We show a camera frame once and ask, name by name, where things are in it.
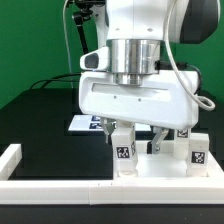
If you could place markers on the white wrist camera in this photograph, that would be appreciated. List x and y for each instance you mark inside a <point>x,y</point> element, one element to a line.
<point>97,60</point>

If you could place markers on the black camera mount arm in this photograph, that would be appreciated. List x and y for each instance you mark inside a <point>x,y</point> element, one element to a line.
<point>83,15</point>

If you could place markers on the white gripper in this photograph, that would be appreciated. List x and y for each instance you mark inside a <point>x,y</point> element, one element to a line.
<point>159,101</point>

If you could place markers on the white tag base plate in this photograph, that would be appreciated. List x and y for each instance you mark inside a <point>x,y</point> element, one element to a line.
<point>92,123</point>

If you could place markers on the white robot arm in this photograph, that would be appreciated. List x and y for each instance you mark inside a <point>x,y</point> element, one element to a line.
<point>133,76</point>

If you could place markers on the white U-shaped obstacle fence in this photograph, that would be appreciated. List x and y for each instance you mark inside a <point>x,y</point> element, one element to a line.
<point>130,190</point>

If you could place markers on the white square table top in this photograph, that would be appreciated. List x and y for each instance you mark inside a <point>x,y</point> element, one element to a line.
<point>164,164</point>

